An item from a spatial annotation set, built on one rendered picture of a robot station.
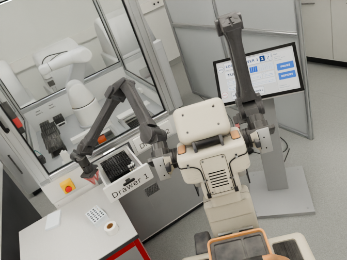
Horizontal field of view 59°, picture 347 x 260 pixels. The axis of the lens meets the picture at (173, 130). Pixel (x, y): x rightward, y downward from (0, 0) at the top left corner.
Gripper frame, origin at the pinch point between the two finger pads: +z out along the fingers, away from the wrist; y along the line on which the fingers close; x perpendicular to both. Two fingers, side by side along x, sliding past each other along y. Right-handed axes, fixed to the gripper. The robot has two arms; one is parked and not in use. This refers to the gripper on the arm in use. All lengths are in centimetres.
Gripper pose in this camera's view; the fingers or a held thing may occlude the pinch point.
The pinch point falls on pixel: (95, 181)
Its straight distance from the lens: 192.2
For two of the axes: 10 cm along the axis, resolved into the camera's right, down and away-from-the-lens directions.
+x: 8.9, 0.0, -4.5
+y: -3.5, 6.2, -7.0
